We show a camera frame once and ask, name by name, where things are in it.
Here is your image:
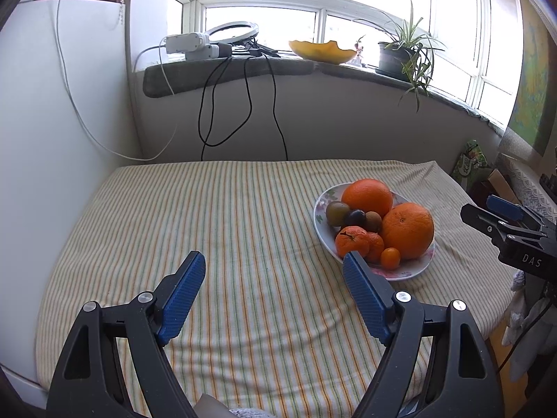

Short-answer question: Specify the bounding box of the grey stone windowsill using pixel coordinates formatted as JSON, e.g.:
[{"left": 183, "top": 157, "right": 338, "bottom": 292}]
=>
[{"left": 143, "top": 56, "right": 505, "bottom": 133}]

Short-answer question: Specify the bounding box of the potted spider plant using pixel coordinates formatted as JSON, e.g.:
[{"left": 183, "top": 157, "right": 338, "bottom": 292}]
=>
[{"left": 352, "top": 0, "right": 449, "bottom": 114}]

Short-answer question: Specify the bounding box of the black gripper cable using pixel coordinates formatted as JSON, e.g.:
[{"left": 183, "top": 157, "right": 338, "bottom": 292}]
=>
[{"left": 496, "top": 287, "right": 557, "bottom": 373}]

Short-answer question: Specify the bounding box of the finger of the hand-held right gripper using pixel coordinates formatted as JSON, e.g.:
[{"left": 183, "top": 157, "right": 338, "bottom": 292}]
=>
[
  {"left": 486, "top": 194, "right": 544, "bottom": 227},
  {"left": 460, "top": 203, "right": 547, "bottom": 247}
]

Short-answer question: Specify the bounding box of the yellow green wall poster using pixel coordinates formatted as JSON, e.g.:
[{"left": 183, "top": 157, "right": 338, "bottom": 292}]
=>
[{"left": 507, "top": 0, "right": 557, "bottom": 157}]

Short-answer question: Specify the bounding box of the striped tablecloth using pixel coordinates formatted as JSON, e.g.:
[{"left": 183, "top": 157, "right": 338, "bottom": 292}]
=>
[{"left": 35, "top": 159, "right": 516, "bottom": 418}]

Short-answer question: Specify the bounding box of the white cable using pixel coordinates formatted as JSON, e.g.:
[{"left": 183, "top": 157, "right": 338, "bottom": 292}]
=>
[{"left": 56, "top": 0, "right": 179, "bottom": 162}]

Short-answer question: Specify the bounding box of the green-brown kiwi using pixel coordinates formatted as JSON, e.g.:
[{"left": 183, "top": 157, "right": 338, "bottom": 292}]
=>
[{"left": 326, "top": 200, "right": 351, "bottom": 227}]

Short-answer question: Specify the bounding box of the white ring light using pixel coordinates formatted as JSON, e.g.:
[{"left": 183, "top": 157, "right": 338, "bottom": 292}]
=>
[{"left": 204, "top": 22, "right": 260, "bottom": 49}]

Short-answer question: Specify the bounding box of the black mount clamp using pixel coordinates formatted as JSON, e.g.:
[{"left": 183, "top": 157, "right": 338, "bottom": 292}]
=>
[{"left": 230, "top": 38, "right": 281, "bottom": 58}]

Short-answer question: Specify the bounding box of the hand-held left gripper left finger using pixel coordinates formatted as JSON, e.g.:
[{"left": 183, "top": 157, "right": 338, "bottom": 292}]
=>
[{"left": 46, "top": 250, "right": 207, "bottom": 418}]

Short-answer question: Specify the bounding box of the white box device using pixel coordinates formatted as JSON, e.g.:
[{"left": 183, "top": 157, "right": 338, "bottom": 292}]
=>
[{"left": 165, "top": 32, "right": 208, "bottom": 52}]

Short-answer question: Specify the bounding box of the large orange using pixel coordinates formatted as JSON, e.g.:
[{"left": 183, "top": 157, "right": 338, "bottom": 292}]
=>
[
  {"left": 340, "top": 178, "right": 394, "bottom": 218},
  {"left": 382, "top": 202, "right": 436, "bottom": 261}
]

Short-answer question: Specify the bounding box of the straight black cable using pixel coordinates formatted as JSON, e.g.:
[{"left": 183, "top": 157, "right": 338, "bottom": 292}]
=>
[{"left": 269, "top": 54, "right": 289, "bottom": 162}]

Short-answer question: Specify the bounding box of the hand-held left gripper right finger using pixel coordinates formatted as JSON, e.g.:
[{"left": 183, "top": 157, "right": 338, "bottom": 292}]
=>
[{"left": 342, "top": 253, "right": 505, "bottom": 418}]

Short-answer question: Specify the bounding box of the green printed bag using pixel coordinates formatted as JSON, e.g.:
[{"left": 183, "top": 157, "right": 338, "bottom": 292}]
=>
[{"left": 453, "top": 139, "right": 492, "bottom": 188}]

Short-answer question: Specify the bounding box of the person's left hand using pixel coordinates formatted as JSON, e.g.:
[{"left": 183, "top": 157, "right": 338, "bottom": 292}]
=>
[{"left": 198, "top": 394, "right": 270, "bottom": 418}]

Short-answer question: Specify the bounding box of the mandarin with stem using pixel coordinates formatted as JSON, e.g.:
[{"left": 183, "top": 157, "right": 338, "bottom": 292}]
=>
[{"left": 334, "top": 225, "right": 370, "bottom": 260}]

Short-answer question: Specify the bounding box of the cardboard box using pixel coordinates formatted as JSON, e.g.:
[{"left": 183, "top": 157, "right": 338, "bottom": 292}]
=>
[{"left": 470, "top": 168, "right": 520, "bottom": 206}]

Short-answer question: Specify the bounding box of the white floral plate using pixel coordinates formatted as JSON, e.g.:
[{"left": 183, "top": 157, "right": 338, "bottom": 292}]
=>
[{"left": 313, "top": 183, "right": 436, "bottom": 280}]

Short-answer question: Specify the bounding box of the person's right hand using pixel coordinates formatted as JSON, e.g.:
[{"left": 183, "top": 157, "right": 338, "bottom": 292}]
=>
[{"left": 505, "top": 270, "right": 547, "bottom": 379}]

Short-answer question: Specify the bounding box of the looped black cable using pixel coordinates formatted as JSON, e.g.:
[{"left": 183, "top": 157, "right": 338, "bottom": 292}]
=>
[{"left": 198, "top": 56, "right": 254, "bottom": 162}]

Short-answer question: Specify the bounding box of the yellow bowl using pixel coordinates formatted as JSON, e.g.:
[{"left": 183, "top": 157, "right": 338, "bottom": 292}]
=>
[{"left": 288, "top": 39, "right": 358, "bottom": 64}]

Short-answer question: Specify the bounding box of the white refrigerator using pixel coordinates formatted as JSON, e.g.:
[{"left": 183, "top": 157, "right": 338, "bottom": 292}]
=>
[{"left": 0, "top": 0, "right": 144, "bottom": 384}]

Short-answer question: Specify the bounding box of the white patterned cloth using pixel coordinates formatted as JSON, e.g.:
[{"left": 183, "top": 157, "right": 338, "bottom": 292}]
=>
[{"left": 496, "top": 152, "right": 550, "bottom": 206}]

